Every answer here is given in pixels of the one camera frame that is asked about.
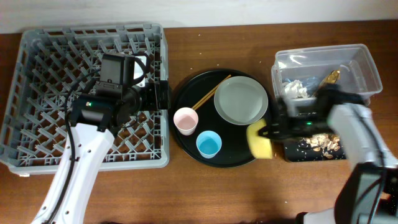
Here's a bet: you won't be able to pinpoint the yellow bowl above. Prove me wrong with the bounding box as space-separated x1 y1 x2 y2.
246 118 273 159

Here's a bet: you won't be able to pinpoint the white napkin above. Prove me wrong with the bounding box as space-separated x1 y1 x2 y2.
282 80 308 99

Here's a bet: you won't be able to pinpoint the pink cup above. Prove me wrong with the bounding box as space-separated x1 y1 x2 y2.
173 107 198 136

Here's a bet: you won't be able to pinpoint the food scraps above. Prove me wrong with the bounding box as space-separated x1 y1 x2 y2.
302 134 342 160

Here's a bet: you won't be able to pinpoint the gold snack wrapper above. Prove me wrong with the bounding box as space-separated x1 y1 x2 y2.
318 70 340 89

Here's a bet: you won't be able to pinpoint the light blue cup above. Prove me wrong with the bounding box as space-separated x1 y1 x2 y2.
196 131 222 159

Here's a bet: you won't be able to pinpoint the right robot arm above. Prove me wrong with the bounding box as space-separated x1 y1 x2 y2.
255 84 397 223

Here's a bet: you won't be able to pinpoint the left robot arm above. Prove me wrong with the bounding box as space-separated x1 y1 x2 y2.
33 81 171 223

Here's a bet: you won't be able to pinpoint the grey dishwasher rack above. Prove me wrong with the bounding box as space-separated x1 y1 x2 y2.
1 24 169 177

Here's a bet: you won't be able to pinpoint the black rectangular tray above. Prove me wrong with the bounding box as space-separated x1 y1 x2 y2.
281 103 372 162

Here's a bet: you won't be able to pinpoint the wooden chopstick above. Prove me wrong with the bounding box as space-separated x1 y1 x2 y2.
191 74 233 109
192 78 230 111

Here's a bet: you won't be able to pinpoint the grey plate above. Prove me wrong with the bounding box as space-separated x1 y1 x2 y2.
214 76 269 125

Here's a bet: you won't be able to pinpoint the clear plastic bin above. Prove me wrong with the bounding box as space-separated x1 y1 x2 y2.
271 44 383 108

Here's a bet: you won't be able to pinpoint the round black tray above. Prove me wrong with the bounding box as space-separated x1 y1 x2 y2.
170 69 273 168

